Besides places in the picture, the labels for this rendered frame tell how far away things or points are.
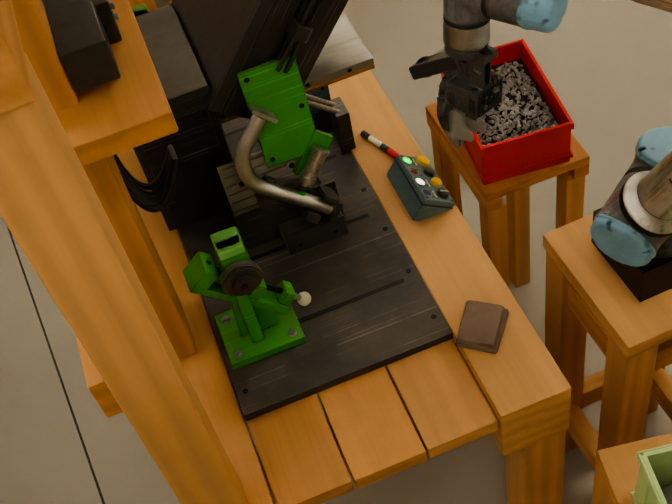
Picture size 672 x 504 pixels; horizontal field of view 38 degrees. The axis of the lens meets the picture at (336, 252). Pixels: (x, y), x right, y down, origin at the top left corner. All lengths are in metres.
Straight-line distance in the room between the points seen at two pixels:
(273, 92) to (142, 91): 0.49
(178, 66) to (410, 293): 0.64
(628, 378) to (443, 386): 0.40
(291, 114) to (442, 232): 0.39
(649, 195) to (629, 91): 2.03
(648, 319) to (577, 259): 0.19
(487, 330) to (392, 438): 0.26
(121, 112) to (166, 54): 0.60
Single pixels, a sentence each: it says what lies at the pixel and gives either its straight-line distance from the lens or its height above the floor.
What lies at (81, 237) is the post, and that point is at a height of 1.66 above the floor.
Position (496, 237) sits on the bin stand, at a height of 0.64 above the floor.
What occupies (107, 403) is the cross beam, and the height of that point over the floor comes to 1.22.
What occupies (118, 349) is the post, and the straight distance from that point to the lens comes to 1.29.
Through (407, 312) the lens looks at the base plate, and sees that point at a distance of 1.91.
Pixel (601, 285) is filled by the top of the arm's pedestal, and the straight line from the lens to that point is 2.00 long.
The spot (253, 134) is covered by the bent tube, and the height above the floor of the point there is 1.18.
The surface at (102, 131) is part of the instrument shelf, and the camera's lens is 1.44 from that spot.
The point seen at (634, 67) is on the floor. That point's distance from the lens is 3.76.
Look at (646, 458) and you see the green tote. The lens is 1.68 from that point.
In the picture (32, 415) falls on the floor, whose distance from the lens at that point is 3.16.
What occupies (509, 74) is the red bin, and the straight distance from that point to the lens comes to 2.38.
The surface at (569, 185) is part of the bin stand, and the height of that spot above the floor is 0.72.
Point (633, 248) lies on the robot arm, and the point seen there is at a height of 1.12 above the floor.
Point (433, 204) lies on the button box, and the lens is 2.03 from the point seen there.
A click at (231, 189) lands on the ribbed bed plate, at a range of 2.00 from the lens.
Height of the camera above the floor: 2.44
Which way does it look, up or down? 49 degrees down
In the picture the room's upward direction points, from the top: 14 degrees counter-clockwise
